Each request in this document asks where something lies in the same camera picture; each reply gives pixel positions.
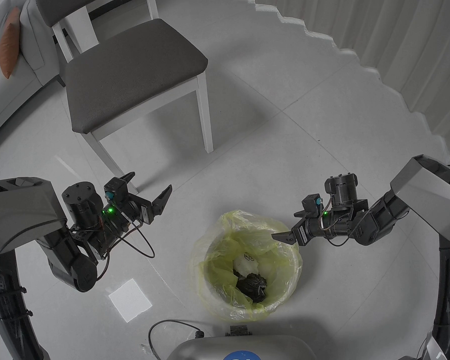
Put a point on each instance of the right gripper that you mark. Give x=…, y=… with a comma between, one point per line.
x=317, y=229

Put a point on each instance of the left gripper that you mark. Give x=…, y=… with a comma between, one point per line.
x=122, y=219

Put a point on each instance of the white paper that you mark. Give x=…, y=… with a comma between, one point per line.
x=253, y=263

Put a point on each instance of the black plastic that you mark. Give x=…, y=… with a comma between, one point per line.
x=252, y=285

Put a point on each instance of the yellow plastic bag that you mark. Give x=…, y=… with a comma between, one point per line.
x=217, y=246

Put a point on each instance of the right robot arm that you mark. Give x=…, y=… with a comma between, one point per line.
x=427, y=193

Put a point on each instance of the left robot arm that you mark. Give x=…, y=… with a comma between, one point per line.
x=22, y=208

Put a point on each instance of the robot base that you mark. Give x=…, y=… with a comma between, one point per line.
x=243, y=349

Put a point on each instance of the white trash bin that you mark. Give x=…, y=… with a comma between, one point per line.
x=290, y=268

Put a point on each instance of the grey and white chair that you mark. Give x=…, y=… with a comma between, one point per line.
x=131, y=66

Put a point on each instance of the light grey sofa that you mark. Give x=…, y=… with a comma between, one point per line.
x=7, y=99

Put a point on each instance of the orange cushion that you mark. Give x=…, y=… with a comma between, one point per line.
x=9, y=43

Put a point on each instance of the beige curtain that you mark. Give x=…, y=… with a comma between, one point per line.
x=397, y=32

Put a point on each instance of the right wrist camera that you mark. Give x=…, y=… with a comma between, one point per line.
x=311, y=205

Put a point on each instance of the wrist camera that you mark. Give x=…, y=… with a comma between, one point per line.
x=117, y=191
x=311, y=205

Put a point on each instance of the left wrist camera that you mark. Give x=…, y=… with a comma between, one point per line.
x=117, y=191

